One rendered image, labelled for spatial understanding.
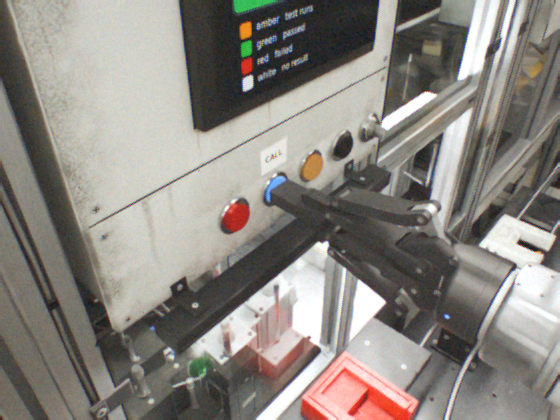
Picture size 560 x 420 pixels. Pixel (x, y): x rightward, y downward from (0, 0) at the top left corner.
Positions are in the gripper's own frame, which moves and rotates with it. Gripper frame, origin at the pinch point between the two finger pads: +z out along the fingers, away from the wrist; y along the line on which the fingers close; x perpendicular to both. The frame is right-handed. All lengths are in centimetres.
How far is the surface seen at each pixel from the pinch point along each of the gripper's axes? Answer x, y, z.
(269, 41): 2.8, 17.0, 1.9
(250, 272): 6.9, -5.4, 1.1
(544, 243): -86, -55, -14
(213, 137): 7.6, 9.4, 4.2
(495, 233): -80, -55, -3
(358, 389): -13.3, -47.0, -3.4
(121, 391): 21.7, -13.4, 4.9
